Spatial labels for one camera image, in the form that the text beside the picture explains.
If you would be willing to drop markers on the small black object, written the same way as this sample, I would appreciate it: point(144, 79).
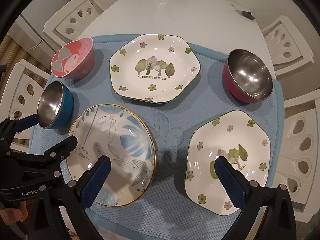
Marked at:
point(248, 15)

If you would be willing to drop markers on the round blue floral plate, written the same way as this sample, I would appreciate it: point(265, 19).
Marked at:
point(120, 130)

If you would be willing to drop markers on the white wooden chair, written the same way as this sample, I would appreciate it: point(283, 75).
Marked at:
point(17, 87)
point(295, 37)
point(62, 22)
point(287, 140)

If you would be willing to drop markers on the red steel bowl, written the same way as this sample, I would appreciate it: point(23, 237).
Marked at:
point(247, 72)

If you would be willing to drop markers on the white refrigerator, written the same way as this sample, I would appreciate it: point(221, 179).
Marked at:
point(30, 37)

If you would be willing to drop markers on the blue steel bowl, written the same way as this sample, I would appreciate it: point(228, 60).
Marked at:
point(66, 105)

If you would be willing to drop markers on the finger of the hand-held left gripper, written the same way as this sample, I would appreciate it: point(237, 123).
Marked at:
point(26, 123)
point(57, 152)

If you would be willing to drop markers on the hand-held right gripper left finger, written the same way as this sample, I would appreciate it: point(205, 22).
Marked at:
point(96, 180)

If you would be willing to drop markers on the pink cartoon bowl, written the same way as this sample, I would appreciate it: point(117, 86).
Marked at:
point(72, 55)

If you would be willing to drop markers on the light blue table mat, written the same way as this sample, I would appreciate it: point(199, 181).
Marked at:
point(170, 120)

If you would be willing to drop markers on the person's left hand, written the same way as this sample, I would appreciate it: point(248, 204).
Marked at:
point(10, 215)

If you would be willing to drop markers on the hexagonal forest print plate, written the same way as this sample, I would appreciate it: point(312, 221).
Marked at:
point(155, 55)
point(225, 140)

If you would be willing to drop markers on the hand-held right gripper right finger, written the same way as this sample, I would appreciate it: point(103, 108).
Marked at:
point(230, 182)

